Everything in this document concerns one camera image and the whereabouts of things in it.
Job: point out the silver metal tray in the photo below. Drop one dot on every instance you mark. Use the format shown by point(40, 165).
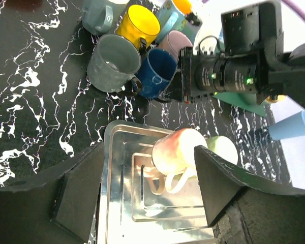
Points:
point(129, 212)

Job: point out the blue grey mug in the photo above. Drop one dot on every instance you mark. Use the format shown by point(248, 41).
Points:
point(99, 16)

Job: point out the dark grey mug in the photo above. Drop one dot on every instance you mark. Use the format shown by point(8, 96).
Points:
point(113, 65)

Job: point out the dark green mat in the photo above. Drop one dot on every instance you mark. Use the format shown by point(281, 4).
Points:
point(244, 101)

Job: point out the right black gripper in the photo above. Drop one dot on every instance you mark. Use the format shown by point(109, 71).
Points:
point(251, 60)

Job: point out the light blue cup right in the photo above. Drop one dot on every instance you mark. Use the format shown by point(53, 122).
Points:
point(290, 127)

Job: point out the pink orange mug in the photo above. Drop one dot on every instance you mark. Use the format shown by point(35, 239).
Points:
point(170, 162)

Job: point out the navy blue mug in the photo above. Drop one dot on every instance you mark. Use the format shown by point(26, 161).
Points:
point(156, 72)

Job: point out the light blue cup on mat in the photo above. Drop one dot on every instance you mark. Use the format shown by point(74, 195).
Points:
point(190, 30)

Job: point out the light green mug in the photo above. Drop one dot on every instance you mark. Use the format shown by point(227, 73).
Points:
point(220, 145)

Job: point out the mauve pink mug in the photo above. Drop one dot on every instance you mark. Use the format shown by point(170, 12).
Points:
point(174, 42)

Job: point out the light blue patterned mug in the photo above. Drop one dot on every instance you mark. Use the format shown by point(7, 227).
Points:
point(172, 16)

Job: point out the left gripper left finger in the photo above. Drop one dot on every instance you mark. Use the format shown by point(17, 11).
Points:
point(56, 205)

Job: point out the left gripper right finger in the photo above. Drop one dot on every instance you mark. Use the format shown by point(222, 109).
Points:
point(242, 207)

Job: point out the yellow ribbed mug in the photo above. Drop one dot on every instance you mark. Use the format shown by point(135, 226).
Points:
point(140, 26)

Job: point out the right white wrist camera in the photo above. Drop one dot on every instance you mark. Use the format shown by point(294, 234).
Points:
point(205, 39)

